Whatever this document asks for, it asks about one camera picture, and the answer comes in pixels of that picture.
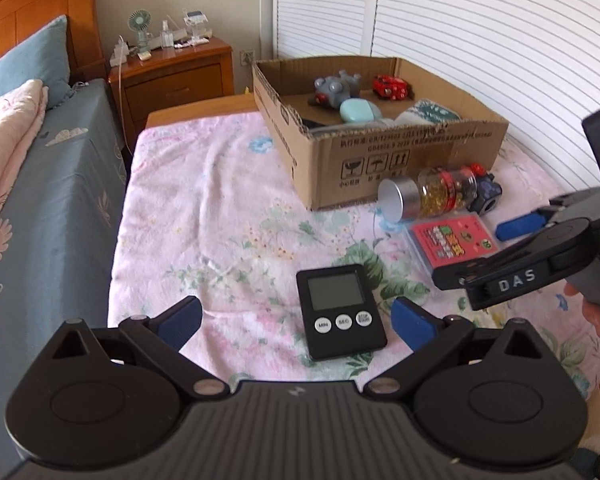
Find black cube toy red knobs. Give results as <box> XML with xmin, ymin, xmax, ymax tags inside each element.
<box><xmin>467</xmin><ymin>162</ymin><xmax>503</xmax><ymax>216</ymax></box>

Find clear plastic card case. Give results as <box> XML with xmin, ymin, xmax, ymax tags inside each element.
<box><xmin>405</xmin><ymin>212</ymin><xmax>500</xmax><ymax>275</ymax></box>

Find clear bottle of yellow capsules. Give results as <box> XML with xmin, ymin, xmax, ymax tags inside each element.
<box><xmin>377</xmin><ymin>166</ymin><xmax>477</xmax><ymax>223</ymax></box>

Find black digital timer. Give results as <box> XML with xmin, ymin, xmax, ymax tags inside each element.
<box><xmin>296</xmin><ymin>264</ymin><xmax>387</xmax><ymax>361</ymax></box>

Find red toy block car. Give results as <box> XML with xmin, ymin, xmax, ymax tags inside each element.
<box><xmin>372</xmin><ymin>75</ymin><xmax>414</xmax><ymax>101</ymax></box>

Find light blue oval case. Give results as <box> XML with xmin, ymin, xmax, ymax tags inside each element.
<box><xmin>339</xmin><ymin>98</ymin><xmax>382</xmax><ymax>122</ymax></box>

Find grey cat figurine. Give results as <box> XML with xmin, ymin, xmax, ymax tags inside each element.
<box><xmin>308</xmin><ymin>70</ymin><xmax>362</xmax><ymax>110</ymax></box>

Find blue bed sheet mattress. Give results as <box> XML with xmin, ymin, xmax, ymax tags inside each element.
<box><xmin>0</xmin><ymin>79</ymin><xmax>126</xmax><ymax>479</ymax></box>

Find pink floral table cloth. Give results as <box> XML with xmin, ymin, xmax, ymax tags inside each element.
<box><xmin>108</xmin><ymin>113</ymin><xmax>600</xmax><ymax>394</ymax></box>

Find green white packet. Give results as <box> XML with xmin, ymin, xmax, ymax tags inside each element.
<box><xmin>396</xmin><ymin>99</ymin><xmax>462</xmax><ymax>125</ymax></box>

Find brown cardboard box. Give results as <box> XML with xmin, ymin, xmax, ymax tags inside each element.
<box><xmin>252</xmin><ymin>55</ymin><xmax>508</xmax><ymax>210</ymax></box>

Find wooden nightstand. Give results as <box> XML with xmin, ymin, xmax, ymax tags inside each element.
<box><xmin>109</xmin><ymin>38</ymin><xmax>234</xmax><ymax>150</ymax></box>

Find pink folded quilt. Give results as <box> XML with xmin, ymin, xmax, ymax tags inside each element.
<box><xmin>0</xmin><ymin>78</ymin><xmax>51</xmax><ymax>276</ymax></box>

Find white power strip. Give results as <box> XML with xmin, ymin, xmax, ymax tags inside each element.
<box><xmin>109</xmin><ymin>36</ymin><xmax>130</xmax><ymax>67</ymax></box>

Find blue pillow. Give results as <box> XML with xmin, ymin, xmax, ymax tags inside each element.
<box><xmin>0</xmin><ymin>15</ymin><xmax>73</xmax><ymax>110</ymax></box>

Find clear spray bottle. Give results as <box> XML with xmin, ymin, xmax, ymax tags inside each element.
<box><xmin>160</xmin><ymin>20</ymin><xmax>174</xmax><ymax>50</ymax></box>

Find small green desk fan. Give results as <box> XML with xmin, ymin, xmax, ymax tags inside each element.
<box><xmin>128</xmin><ymin>9</ymin><xmax>151</xmax><ymax>61</ymax></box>

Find white desk gadget stand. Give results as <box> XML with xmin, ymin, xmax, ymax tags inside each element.
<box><xmin>183</xmin><ymin>10</ymin><xmax>212</xmax><ymax>44</ymax></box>

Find wooden headboard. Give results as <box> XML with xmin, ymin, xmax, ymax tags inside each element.
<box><xmin>0</xmin><ymin>0</ymin><xmax>108</xmax><ymax>82</ymax></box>

